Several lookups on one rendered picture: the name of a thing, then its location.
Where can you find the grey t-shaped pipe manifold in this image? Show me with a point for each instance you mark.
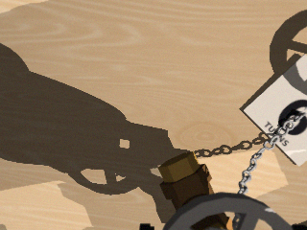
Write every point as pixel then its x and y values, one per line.
pixel 187 184

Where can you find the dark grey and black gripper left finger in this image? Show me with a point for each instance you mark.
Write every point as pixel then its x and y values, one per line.
pixel 146 226

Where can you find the white square tag on silver chain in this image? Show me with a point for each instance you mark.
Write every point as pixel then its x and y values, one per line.
pixel 281 111

